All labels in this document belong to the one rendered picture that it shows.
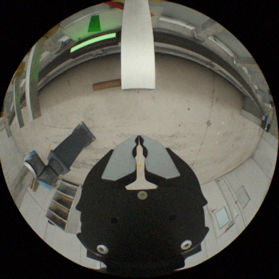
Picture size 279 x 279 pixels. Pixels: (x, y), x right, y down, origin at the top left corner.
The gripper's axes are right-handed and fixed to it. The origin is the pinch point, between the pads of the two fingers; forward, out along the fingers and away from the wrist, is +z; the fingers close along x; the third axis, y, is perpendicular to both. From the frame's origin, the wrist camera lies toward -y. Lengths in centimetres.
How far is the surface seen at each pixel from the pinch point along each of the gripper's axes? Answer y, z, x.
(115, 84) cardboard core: -18, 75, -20
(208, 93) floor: -19, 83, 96
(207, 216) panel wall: 236, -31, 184
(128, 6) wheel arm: -19.5, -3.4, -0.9
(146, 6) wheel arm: -19.3, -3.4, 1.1
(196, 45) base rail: -28.5, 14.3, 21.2
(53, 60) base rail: -28.5, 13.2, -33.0
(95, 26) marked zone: -30.0, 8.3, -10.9
